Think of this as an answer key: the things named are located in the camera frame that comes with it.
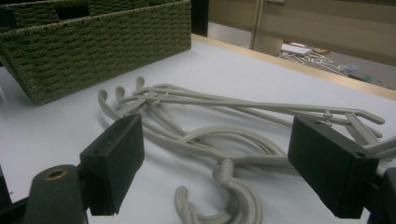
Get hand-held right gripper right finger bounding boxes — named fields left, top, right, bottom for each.
left=287, top=115, right=381, bottom=219

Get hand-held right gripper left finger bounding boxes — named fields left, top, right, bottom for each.
left=79, top=113, right=146, bottom=217

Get grey plastic clothes hanger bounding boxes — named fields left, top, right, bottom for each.
left=97, top=88, right=396, bottom=224
left=114, top=85, right=396, bottom=224
left=133, top=76, right=396, bottom=224

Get green woven basket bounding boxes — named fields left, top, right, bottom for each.
left=0, top=0, right=192, bottom=106

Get colourful plastic things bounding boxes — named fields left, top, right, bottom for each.
left=340, top=63, right=376, bottom=84

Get white hangers on floor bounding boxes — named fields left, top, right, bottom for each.
left=277, top=50, right=345, bottom=77

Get white flat box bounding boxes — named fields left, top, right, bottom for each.
left=280, top=42, right=313, bottom=58

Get white table cover sheet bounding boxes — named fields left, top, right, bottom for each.
left=0, top=39, right=396, bottom=224

